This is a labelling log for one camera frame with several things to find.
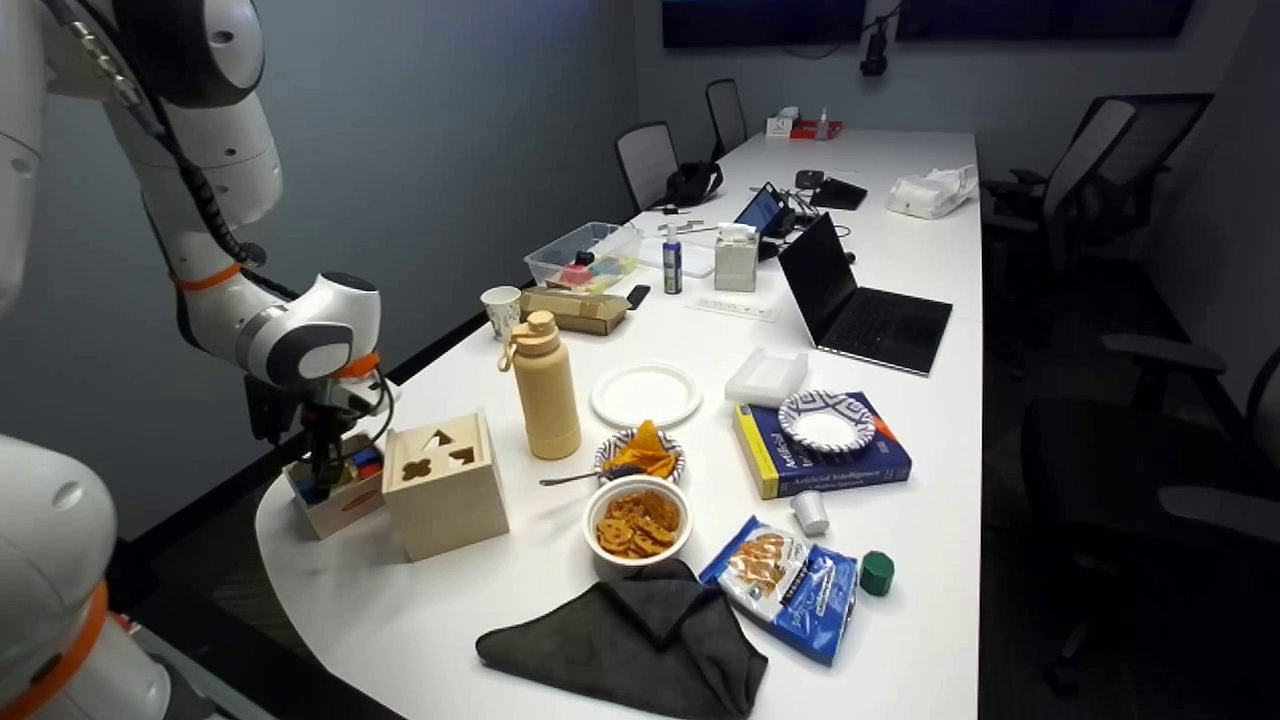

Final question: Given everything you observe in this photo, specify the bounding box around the black office chair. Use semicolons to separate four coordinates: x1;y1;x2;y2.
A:
985;92;1212;255

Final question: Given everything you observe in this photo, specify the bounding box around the grey office chair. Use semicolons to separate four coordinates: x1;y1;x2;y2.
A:
617;119;678;210

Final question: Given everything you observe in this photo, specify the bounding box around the beige water bottle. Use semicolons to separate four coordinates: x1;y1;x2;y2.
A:
501;311;582;459

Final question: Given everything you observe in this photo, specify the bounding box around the blue snack bag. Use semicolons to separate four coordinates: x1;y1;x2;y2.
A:
700;517;859;665

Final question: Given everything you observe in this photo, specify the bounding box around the white empty plate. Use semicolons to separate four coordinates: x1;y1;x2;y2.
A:
591;366;700;429

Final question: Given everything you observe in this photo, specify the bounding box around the wooden block bundle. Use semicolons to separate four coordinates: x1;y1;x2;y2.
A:
520;288;634;337

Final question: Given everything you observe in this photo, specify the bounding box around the small white cup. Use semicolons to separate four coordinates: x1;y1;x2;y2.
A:
792;493;830;538

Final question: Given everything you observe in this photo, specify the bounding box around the metal spoon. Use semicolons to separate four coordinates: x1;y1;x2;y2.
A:
540;466;642;488

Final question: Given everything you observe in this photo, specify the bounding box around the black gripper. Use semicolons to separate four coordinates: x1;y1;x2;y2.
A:
245;374;393;499

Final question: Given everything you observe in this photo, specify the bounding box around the white crumpled cloth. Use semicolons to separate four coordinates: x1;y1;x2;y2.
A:
890;164;981;221

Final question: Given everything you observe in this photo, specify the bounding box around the black laptop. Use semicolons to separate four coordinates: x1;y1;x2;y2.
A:
782;215;951;374

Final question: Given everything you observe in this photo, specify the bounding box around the white tissue box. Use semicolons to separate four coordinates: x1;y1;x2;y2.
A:
714;224;757;294

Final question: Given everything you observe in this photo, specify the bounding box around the green bottle cap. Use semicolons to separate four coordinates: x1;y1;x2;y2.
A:
859;549;895;595

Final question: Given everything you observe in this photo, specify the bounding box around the blue and yellow book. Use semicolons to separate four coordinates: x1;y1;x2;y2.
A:
734;394;911;499

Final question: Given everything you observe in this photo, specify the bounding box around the small plate with chips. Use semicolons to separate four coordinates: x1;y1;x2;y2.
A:
595;420;682;480

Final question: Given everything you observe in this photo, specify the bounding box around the wooden shape sorter cube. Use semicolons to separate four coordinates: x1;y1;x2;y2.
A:
380;413;508;560

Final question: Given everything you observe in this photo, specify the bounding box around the paper cup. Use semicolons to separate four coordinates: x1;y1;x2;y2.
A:
479;286;520;341

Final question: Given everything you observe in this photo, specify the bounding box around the blue can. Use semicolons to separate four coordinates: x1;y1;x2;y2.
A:
661;239;684;295

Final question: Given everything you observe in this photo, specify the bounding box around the blue patterned paper plate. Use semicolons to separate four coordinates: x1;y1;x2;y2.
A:
782;394;878;451

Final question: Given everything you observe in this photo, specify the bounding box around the clear plastic storage bin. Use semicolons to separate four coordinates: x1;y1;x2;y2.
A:
526;221;642;295

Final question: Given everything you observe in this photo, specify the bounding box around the wooden tray of blocks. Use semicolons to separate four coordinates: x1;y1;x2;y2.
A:
287;436;384;538

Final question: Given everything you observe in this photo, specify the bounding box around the black bag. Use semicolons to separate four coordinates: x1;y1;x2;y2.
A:
667;161;726;210

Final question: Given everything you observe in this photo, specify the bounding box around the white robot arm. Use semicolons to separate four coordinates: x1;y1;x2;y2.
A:
0;0;389;499

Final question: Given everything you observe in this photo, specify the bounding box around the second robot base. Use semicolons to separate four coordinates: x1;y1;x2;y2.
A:
0;436;215;720

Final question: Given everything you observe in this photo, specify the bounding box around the white bowl of chips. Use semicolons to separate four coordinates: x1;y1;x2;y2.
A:
584;478;694;567

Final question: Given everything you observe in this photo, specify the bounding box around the tablet with blue screen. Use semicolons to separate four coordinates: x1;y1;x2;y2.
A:
742;186;795;238

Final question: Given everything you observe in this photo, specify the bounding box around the dark grey cloth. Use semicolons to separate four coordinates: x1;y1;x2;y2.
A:
476;563;769;720

